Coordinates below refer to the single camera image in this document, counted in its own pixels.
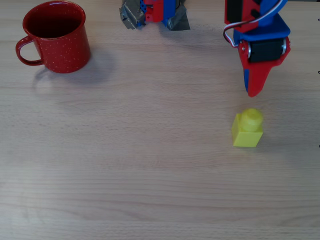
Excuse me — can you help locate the flat grey duct tape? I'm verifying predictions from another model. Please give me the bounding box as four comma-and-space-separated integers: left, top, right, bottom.
165, 0, 191, 32

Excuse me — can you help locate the yellow toy brick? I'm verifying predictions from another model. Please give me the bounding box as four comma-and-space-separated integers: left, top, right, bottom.
230, 107, 264, 148

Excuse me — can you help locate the red enamel mug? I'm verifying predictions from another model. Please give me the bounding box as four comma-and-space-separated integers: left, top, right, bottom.
15, 0, 92, 74

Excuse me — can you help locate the red white black servo cable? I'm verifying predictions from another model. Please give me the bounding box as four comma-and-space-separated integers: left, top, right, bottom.
222, 0, 289, 50

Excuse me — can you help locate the red blue robot base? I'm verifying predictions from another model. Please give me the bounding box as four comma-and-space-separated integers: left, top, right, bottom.
142, 0, 181, 28

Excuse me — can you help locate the crumpled grey duct tape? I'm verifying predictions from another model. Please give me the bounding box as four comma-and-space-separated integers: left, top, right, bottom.
119, 0, 147, 31

